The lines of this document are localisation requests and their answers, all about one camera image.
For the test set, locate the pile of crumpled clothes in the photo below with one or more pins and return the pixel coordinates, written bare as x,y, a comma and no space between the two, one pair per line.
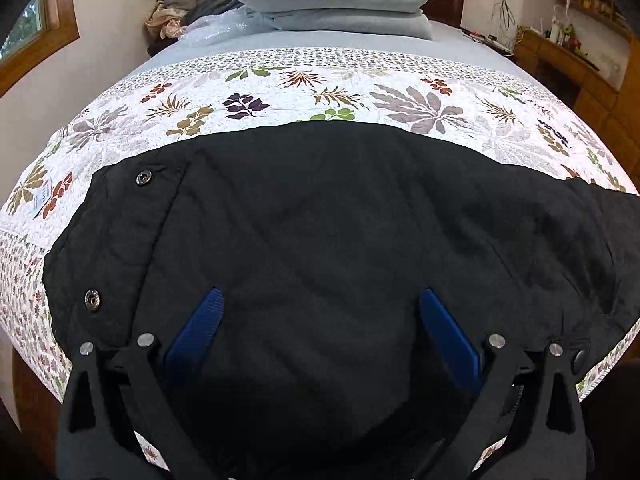
170,10

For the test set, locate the wooden desk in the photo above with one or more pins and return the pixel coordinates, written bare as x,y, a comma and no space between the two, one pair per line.
555,62

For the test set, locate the black pants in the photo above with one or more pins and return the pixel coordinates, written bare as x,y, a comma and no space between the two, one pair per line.
325,210

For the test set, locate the clear plastic wrap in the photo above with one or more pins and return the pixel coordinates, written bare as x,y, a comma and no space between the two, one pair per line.
225,30

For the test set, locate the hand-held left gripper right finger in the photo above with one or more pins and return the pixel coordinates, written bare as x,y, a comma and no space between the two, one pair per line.
450,337

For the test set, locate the wooden window frame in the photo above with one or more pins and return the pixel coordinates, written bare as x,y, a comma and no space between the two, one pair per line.
60,10

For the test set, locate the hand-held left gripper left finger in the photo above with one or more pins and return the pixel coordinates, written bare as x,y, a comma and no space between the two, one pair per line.
197,327

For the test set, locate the thin folded grey blanket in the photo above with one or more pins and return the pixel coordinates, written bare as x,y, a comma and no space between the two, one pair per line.
350,22

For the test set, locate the white bottle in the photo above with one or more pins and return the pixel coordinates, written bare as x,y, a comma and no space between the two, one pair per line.
554,30

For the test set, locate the wooden wall shelf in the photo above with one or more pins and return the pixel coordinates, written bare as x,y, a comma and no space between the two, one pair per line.
595,2

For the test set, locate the light blue bed sheet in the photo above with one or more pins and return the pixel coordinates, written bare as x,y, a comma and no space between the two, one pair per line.
350,40

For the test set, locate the floral leaf print quilt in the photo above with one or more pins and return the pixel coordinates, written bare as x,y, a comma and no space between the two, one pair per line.
350,90

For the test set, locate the dark grey cloth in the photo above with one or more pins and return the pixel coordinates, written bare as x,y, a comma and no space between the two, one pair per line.
212,7

